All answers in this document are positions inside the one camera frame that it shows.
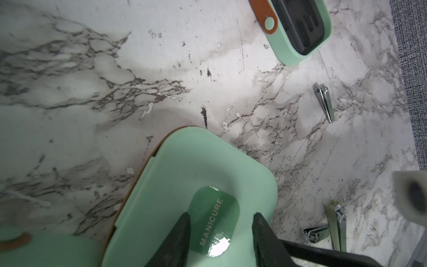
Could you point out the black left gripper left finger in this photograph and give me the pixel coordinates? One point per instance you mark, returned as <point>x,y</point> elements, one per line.
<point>173,252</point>

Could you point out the large clipper table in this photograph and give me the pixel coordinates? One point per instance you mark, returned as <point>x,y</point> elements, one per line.
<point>336,217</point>

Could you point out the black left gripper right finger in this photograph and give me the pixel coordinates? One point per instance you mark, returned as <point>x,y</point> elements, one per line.
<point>269,250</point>

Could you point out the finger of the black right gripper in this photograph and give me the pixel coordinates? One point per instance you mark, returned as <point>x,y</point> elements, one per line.
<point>328,258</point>

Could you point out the green nail kit case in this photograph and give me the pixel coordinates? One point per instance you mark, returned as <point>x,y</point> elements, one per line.
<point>20,248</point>
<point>221,188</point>
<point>294,29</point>

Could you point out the small clipper pile upper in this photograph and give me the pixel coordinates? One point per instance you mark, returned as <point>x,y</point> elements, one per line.
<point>323,94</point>

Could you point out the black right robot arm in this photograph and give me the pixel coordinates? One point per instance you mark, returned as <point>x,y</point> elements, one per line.
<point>410,192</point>

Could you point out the green nail kit case front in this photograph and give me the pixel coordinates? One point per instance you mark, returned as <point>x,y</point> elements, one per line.
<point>20,248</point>

